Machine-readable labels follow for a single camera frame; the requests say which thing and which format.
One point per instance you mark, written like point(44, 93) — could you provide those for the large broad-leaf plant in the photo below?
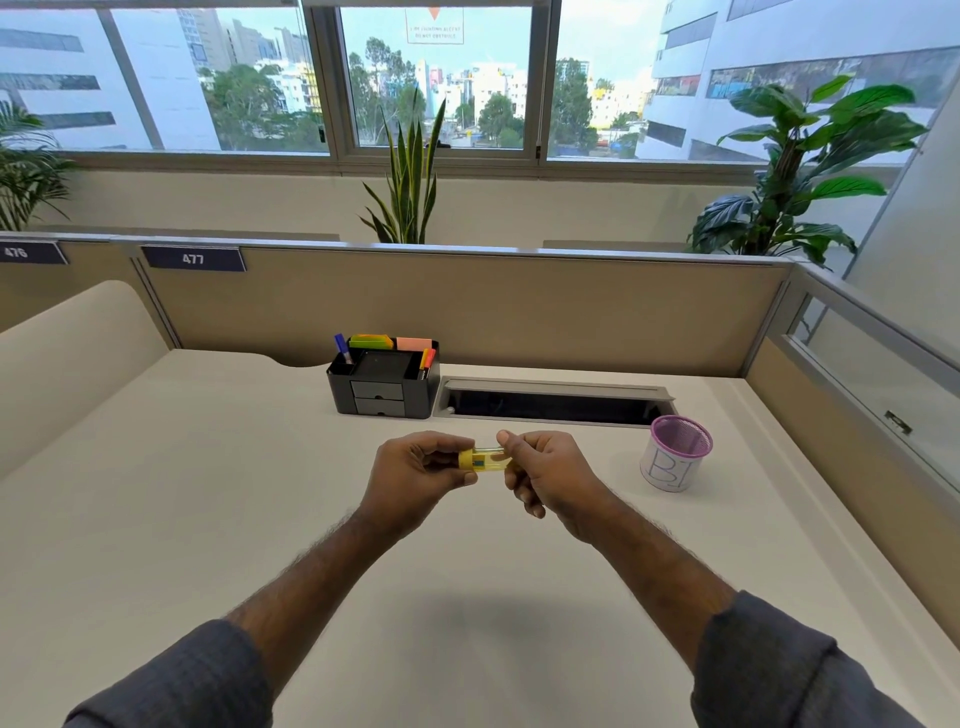
point(802, 172)

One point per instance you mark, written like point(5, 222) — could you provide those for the pink sticky notes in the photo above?
point(414, 344)

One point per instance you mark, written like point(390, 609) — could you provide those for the snake plant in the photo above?
point(409, 187)

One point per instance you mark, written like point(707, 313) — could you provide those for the green yellow sticky notes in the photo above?
point(371, 343)

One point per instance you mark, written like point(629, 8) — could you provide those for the white window sticker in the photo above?
point(434, 25)

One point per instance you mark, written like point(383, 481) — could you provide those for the yellow highlighter marker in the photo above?
point(487, 459)

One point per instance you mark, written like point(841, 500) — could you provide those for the person's left forearm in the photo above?
point(247, 630)

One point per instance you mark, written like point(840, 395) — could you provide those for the white curved desk divider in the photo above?
point(67, 360)

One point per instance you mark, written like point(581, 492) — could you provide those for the blue marker pen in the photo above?
point(343, 349)

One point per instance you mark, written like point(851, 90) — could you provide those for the orange highlighter pen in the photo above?
point(427, 361)

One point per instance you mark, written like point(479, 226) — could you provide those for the dark blue number plate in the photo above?
point(26, 253)
point(193, 259)

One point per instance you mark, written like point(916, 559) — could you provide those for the person's right thumb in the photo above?
point(516, 442)

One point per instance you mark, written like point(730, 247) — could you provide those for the glass side partition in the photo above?
point(877, 375)

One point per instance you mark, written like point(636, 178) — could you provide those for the person's right forearm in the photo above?
point(712, 622)

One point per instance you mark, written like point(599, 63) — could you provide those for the palm plant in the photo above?
point(26, 172)

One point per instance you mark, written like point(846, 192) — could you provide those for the black partition clip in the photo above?
point(898, 422)

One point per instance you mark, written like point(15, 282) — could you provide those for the person's left hand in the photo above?
point(397, 480)

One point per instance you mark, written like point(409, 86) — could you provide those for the grey window frame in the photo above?
point(330, 82)

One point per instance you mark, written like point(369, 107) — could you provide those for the person's right hand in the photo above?
point(559, 480)

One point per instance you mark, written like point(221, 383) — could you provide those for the beige cubicle partition panel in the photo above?
point(487, 307)

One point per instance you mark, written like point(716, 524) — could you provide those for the purple mesh pen cup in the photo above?
point(675, 461)

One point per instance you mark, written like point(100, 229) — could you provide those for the person's left thumb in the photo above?
point(442, 444)

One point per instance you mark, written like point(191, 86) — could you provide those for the black desk organizer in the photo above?
point(382, 386)

